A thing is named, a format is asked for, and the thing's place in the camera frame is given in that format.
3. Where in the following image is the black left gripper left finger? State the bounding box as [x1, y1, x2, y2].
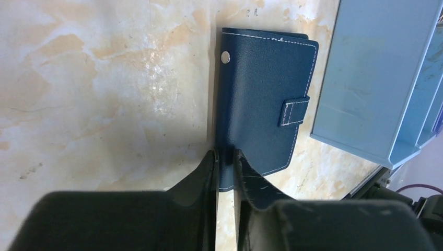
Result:
[9, 150, 219, 250]

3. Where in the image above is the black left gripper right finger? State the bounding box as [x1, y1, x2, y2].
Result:
[233, 150, 434, 250]

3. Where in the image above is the dark blue leather card holder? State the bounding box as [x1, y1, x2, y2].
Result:
[215, 28, 319, 192]

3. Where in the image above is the light blue drawer organizer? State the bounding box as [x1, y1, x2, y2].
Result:
[311, 1, 442, 169]

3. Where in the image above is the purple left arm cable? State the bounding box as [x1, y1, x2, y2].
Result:
[395, 184, 443, 195]

